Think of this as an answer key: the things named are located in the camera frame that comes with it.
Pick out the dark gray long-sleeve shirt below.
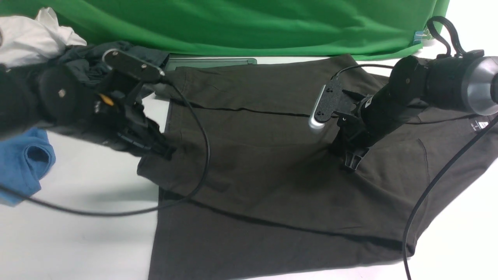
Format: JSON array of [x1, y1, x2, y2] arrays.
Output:
[[137, 54, 492, 280]]

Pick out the green backdrop cloth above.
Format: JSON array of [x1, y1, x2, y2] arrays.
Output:
[[1, 0, 449, 60]]

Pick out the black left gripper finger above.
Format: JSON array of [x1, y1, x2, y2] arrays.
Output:
[[150, 138, 177, 161]]

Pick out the blue binder clip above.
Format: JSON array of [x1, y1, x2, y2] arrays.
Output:
[[412, 30, 432, 45]]

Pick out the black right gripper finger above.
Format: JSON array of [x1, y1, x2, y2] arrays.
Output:
[[342, 150, 368, 172]]

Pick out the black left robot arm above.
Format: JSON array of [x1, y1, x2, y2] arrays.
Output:
[[1, 65, 176, 161]]

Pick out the camera black cable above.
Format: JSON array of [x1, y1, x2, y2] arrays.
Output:
[[0, 80, 211, 217], [402, 115, 498, 280]]

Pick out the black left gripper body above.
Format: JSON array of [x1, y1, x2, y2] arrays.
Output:
[[92, 70, 164, 156]]

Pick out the left camera black cable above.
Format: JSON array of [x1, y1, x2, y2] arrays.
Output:
[[0, 80, 211, 217]]

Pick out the dark teal crumpled shirt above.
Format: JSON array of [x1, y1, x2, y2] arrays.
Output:
[[48, 41, 170, 89]]

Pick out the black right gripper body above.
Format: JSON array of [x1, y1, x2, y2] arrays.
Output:
[[329, 84, 413, 154]]

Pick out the white crumpled shirt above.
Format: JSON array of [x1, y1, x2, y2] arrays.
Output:
[[0, 7, 87, 67]]

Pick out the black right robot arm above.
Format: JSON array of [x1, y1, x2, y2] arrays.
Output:
[[309, 50, 497, 172]]

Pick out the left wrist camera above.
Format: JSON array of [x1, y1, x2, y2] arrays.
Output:
[[102, 49, 165, 84]]

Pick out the blue crumpled shirt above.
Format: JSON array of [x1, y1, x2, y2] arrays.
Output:
[[0, 128, 56, 197]]

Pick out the right camera black cable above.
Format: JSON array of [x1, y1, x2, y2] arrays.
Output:
[[402, 115, 498, 280]]

